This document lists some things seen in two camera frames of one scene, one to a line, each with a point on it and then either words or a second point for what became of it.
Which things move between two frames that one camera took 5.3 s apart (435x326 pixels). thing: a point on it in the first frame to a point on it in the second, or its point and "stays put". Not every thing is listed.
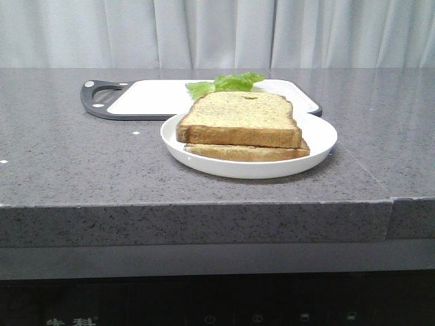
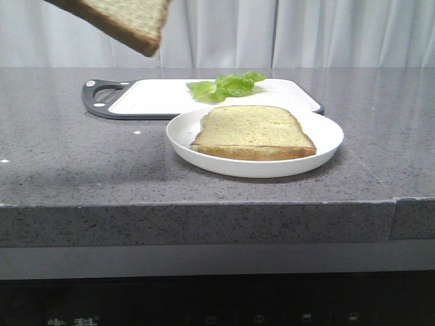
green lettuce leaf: [236, 82] stays put
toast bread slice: [240, 118] to [138, 24]
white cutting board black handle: [158, 100] stays put
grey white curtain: [217, 34] stays put
